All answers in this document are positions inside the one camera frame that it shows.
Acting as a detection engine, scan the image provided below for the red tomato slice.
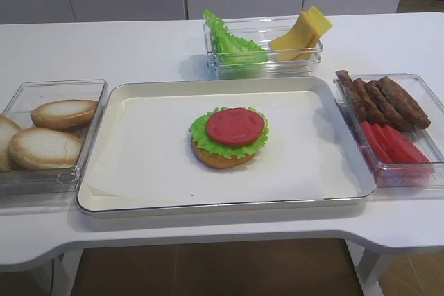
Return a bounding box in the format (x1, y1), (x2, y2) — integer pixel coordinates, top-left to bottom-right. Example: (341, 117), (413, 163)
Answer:
(396, 132), (430, 164)
(361, 121), (393, 164)
(371, 123), (416, 164)

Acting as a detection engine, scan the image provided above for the upper toasted bun half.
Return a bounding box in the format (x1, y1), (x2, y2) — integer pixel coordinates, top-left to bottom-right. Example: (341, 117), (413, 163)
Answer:
(31, 99), (98, 130)

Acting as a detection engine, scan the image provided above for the white table leg left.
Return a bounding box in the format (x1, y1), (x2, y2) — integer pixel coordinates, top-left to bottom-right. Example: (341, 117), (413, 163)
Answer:
(49, 249), (83, 296)

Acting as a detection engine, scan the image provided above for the right red tomato slice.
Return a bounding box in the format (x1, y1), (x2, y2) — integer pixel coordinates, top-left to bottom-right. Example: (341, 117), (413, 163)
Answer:
(396, 132), (430, 164)

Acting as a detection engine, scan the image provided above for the middle red tomato slice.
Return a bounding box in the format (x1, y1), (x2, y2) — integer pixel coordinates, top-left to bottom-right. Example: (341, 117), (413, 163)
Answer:
(371, 123), (416, 164)

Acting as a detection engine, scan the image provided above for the left edge bun half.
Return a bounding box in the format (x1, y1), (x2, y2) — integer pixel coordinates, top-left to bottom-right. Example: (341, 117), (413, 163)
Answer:
(0, 114), (22, 171)

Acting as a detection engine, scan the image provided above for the white parchment paper sheet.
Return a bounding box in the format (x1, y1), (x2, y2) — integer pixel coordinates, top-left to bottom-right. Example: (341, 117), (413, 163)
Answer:
(84, 91), (342, 205)

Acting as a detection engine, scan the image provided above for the rear yellow cheese slice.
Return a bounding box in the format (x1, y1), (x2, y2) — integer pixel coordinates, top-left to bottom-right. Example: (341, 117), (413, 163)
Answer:
(307, 6), (333, 37)

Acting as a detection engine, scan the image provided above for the left red tomato slice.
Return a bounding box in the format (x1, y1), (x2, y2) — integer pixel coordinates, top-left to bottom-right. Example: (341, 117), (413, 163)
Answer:
(361, 121), (393, 164)

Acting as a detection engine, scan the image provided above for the lettuce leaf on burger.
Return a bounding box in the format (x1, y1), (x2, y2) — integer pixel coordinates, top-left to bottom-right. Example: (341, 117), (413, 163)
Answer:
(189, 107), (269, 158)

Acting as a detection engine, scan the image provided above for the bottom bun on tray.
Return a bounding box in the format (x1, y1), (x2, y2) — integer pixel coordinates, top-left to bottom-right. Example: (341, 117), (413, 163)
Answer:
(191, 141), (255, 169)

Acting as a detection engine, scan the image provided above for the white table leg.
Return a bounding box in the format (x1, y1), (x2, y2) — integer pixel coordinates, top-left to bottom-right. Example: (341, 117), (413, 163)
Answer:
(345, 241), (395, 296)
(49, 249), (83, 296)

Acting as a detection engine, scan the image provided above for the tomato slice on burger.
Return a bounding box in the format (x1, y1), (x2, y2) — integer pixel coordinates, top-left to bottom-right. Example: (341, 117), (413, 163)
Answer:
(206, 108), (265, 146)

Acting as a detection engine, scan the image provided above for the clear lettuce cheese container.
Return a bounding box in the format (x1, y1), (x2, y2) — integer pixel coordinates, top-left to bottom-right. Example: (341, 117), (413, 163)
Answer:
(203, 15), (323, 80)

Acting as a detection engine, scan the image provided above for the front toasted bun half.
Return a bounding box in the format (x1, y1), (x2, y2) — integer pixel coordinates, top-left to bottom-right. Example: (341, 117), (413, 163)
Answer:
(8, 128), (83, 170)

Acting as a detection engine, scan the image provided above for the yellow cheese slice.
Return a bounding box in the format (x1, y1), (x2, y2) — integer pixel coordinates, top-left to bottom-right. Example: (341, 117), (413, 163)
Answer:
(269, 11), (320, 61)
(307, 6), (333, 37)

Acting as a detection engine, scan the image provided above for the front yellow cheese slice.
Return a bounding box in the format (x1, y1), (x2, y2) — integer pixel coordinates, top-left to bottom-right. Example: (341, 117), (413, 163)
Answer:
(269, 11), (320, 61)

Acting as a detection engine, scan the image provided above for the green lettuce leaves stack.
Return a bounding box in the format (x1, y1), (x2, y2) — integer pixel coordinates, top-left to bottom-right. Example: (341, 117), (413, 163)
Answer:
(203, 10), (268, 65)

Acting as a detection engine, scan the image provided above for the clear left bun container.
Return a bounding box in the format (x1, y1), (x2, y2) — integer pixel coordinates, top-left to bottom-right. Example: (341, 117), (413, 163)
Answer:
(1, 79), (107, 195)

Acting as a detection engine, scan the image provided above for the white metal baking tray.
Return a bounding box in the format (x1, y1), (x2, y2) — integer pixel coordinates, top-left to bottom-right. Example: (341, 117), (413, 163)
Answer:
(78, 76), (377, 217)

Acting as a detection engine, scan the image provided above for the clear patty tomato container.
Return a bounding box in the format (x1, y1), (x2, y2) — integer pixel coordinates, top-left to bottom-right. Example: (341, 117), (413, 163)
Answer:
(334, 74), (443, 188)

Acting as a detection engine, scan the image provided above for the brown meat patty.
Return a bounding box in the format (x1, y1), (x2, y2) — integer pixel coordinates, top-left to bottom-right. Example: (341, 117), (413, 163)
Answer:
(378, 76), (431, 129)
(336, 70), (366, 122)
(353, 78), (387, 125)
(365, 80), (413, 132)

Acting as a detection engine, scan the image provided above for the toasted bun half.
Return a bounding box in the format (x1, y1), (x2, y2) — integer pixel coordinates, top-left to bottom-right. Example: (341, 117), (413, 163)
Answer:
(8, 128), (83, 170)
(31, 99), (98, 130)

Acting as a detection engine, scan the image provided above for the white table leg right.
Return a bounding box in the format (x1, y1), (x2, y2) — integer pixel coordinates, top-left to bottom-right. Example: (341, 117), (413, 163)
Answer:
(345, 241), (395, 296)

